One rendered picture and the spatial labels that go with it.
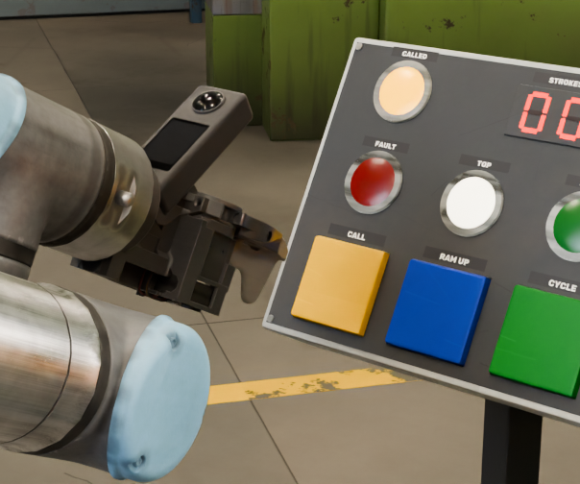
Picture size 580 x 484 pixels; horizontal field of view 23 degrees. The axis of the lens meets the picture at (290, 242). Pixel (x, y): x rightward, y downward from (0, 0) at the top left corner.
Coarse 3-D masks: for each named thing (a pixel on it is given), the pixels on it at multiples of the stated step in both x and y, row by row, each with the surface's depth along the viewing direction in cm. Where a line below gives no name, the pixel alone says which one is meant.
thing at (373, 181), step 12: (360, 168) 123; (372, 168) 123; (384, 168) 122; (360, 180) 123; (372, 180) 122; (384, 180) 122; (360, 192) 123; (372, 192) 122; (384, 192) 121; (360, 204) 122; (372, 204) 122
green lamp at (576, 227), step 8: (576, 200) 111; (568, 208) 111; (576, 208) 111; (560, 216) 112; (568, 216) 111; (576, 216) 111; (560, 224) 112; (568, 224) 111; (576, 224) 111; (560, 232) 111; (568, 232) 111; (576, 232) 110; (560, 240) 111; (568, 240) 111; (576, 240) 110; (568, 248) 111; (576, 248) 110
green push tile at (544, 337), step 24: (528, 288) 111; (528, 312) 111; (552, 312) 110; (576, 312) 108; (504, 336) 111; (528, 336) 110; (552, 336) 109; (576, 336) 108; (504, 360) 111; (528, 360) 110; (552, 360) 108; (576, 360) 107; (528, 384) 109; (552, 384) 108; (576, 384) 107
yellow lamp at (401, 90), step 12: (396, 72) 124; (408, 72) 123; (384, 84) 124; (396, 84) 124; (408, 84) 123; (420, 84) 122; (384, 96) 124; (396, 96) 123; (408, 96) 122; (420, 96) 122; (384, 108) 124; (396, 108) 123; (408, 108) 122
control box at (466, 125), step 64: (384, 64) 125; (448, 64) 121; (512, 64) 118; (384, 128) 123; (448, 128) 120; (512, 128) 116; (576, 128) 113; (320, 192) 125; (448, 192) 118; (512, 192) 115; (576, 192) 112; (448, 256) 117; (512, 256) 113; (576, 256) 110; (384, 320) 118; (448, 384) 114; (512, 384) 111
